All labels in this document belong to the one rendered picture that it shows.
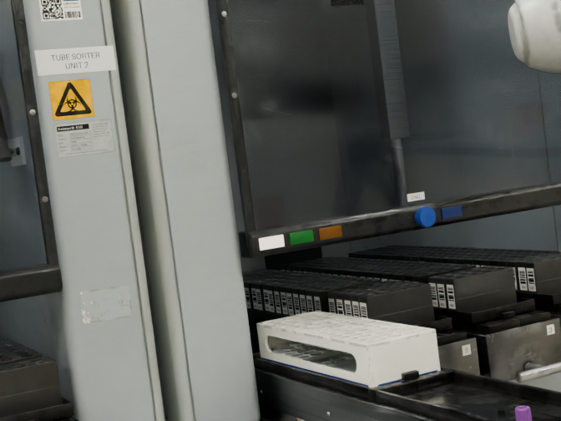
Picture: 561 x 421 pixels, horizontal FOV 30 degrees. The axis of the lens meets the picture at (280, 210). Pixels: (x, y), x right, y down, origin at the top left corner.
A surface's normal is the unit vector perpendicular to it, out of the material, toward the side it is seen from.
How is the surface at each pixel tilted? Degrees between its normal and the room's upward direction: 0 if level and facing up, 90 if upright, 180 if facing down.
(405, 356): 90
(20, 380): 90
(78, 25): 90
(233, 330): 90
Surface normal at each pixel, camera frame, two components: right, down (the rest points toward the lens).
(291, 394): -0.88, 0.14
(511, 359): 0.46, -0.01
